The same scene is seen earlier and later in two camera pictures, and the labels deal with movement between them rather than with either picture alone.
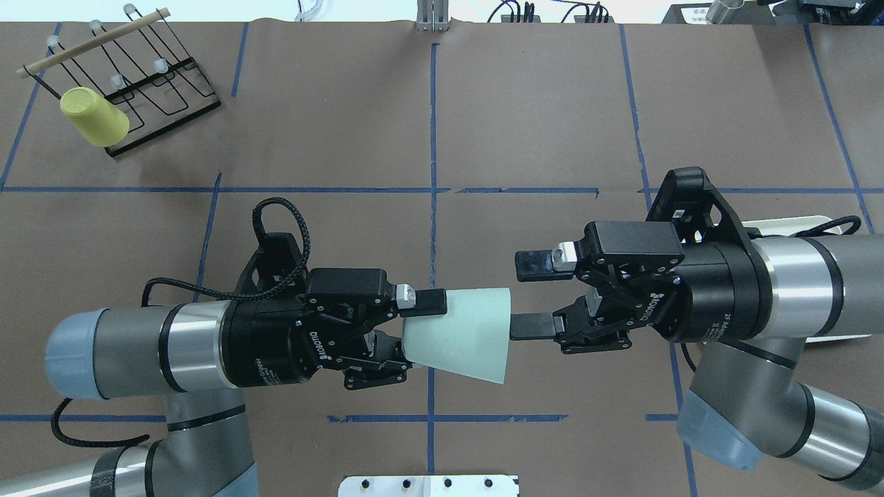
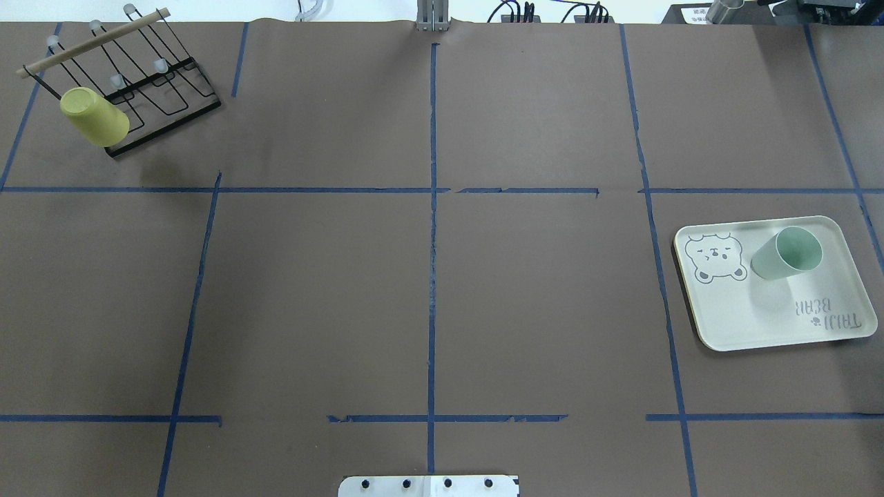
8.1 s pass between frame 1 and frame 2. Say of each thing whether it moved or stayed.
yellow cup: stayed
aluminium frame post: stayed
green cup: moved
